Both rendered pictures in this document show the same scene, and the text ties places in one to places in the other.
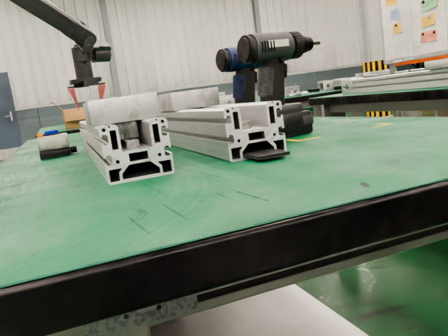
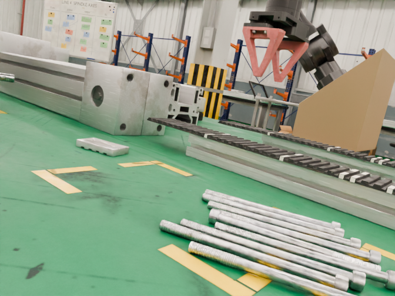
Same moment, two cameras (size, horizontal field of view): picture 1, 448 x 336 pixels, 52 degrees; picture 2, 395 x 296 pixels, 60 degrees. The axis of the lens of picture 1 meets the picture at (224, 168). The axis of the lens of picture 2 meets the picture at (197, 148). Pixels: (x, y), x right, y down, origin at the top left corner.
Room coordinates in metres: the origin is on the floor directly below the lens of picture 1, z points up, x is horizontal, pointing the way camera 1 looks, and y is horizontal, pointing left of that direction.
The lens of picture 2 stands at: (2.05, 0.01, 0.87)
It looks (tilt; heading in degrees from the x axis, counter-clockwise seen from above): 10 degrees down; 146
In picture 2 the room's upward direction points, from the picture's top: 10 degrees clockwise
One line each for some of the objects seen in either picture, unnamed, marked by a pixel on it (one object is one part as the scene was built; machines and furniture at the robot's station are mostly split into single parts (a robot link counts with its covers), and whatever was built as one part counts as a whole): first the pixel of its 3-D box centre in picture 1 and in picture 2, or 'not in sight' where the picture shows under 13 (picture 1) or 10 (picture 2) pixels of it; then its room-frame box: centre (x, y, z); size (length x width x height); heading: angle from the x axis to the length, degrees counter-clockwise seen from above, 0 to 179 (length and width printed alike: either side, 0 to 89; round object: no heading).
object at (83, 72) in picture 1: (84, 73); (283, 7); (1.61, 0.43, 1.02); 0.10 x 0.07 x 0.07; 109
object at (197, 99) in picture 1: (187, 105); (9, 49); (1.12, 0.07, 0.87); 0.16 x 0.11 x 0.07; 18
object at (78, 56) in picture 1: (83, 55); not in sight; (1.61, 0.42, 1.08); 0.07 x 0.06 x 0.07; 129
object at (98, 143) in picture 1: (111, 138); (80, 80); (1.06, 0.25, 0.82); 0.80 x 0.10 x 0.09; 18
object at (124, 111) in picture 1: (120, 117); (39, 55); (0.82, 0.17, 0.87); 0.16 x 0.11 x 0.07; 18
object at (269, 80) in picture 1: (287, 84); not in sight; (1.00, -0.16, 0.89); 0.20 x 0.08 x 0.22; 117
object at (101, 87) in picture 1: (95, 93); (267, 49); (1.61, 0.40, 0.95); 0.07 x 0.07 x 0.09; 19
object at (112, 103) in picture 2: not in sight; (132, 100); (1.53, 0.22, 0.83); 0.12 x 0.09 x 0.10; 108
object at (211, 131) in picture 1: (190, 125); (8, 70); (1.12, 0.07, 0.82); 0.80 x 0.10 x 0.09; 18
